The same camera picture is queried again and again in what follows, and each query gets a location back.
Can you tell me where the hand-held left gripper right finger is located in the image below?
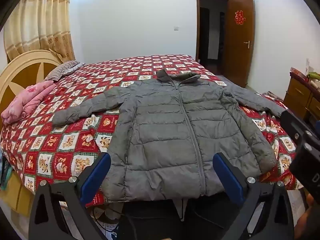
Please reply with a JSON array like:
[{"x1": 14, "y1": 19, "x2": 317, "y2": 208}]
[{"x1": 212, "y1": 152, "x2": 295, "y2": 240}]

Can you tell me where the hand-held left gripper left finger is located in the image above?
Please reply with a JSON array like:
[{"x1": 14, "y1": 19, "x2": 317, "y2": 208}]
[{"x1": 29, "y1": 152, "x2": 112, "y2": 240}]

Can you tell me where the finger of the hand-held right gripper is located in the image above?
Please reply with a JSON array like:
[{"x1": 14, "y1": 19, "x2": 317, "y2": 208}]
[{"x1": 280, "y1": 110, "x2": 316, "y2": 146}]

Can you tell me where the grey puffer jacket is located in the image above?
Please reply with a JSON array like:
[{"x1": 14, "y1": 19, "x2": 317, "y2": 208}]
[{"x1": 52, "y1": 69, "x2": 287, "y2": 203}]

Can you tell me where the person's right hand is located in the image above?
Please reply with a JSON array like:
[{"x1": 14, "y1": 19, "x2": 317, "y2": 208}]
[{"x1": 294, "y1": 194, "x2": 315, "y2": 239}]

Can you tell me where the wooden dresser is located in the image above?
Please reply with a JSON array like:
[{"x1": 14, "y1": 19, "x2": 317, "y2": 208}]
[{"x1": 284, "y1": 71, "x2": 320, "y2": 128}]

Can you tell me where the crumpled cloth pile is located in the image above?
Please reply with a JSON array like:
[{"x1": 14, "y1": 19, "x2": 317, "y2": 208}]
[{"x1": 261, "y1": 91, "x2": 285, "y2": 103}]

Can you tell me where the red checked printed bedspread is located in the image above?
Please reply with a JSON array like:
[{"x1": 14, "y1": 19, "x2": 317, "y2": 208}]
[{"x1": 0, "y1": 54, "x2": 304, "y2": 207}]

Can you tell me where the red box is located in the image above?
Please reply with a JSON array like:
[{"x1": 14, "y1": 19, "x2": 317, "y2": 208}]
[{"x1": 290, "y1": 67, "x2": 307, "y2": 77}]

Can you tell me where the brown wooden door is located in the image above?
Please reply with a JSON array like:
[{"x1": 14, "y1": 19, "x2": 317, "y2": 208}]
[{"x1": 223, "y1": 0, "x2": 255, "y2": 88}]

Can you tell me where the teal cloth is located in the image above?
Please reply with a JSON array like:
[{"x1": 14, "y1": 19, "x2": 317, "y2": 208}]
[{"x1": 0, "y1": 155, "x2": 13, "y2": 191}]

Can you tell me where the pink folded blanket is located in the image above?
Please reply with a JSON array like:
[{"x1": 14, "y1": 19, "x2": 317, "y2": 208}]
[{"x1": 1, "y1": 80, "x2": 57, "y2": 125}]

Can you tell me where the striped pillow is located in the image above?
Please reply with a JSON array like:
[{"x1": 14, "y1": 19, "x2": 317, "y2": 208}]
[{"x1": 45, "y1": 60, "x2": 84, "y2": 82}]

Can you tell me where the red paper door decoration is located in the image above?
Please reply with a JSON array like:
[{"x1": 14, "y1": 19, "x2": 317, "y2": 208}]
[{"x1": 234, "y1": 10, "x2": 245, "y2": 25}]

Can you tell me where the cream wooden bed headboard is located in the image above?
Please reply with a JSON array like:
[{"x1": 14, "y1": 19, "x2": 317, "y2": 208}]
[{"x1": 0, "y1": 50, "x2": 63, "y2": 127}]

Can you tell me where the beige patterned curtain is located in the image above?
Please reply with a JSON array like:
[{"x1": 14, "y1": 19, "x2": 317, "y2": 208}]
[{"x1": 4, "y1": 0, "x2": 75, "y2": 64}]

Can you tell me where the black cable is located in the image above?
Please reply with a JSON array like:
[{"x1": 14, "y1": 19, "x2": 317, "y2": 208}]
[{"x1": 92, "y1": 204, "x2": 132, "y2": 239}]

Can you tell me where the dark wooden door frame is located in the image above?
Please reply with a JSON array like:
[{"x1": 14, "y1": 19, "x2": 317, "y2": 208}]
[{"x1": 196, "y1": 0, "x2": 237, "y2": 68}]

